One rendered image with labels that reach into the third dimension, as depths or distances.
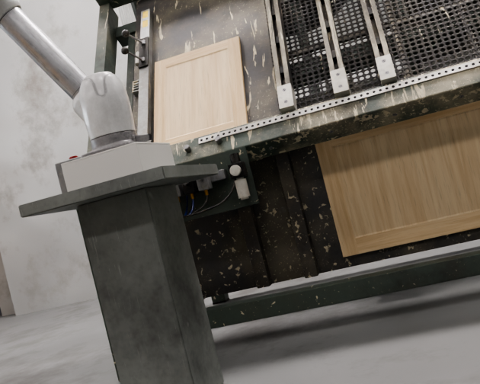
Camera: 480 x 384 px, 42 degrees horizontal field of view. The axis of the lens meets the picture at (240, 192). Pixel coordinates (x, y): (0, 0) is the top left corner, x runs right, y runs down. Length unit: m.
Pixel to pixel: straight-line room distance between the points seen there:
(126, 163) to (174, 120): 0.91
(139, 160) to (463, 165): 1.41
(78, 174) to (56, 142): 4.65
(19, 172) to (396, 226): 4.90
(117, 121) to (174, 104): 0.87
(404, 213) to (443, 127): 0.39
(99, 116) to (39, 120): 4.75
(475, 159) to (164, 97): 1.39
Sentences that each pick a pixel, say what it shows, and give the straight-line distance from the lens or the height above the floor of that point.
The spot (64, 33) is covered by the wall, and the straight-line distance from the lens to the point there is 6.78.
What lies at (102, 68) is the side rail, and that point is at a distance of 3.29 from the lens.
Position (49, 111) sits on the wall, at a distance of 6.79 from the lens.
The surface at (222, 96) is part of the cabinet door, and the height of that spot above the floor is 1.07.
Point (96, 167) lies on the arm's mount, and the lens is 2.05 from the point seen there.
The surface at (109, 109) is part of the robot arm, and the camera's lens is 2.11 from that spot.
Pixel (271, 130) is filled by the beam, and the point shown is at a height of 0.84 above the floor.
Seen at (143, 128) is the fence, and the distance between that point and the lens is 2.90.
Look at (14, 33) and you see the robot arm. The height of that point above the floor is 1.37.
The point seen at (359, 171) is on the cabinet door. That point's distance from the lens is 2.77.
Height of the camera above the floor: 0.59
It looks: 1 degrees up
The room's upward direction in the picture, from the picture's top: 14 degrees counter-clockwise
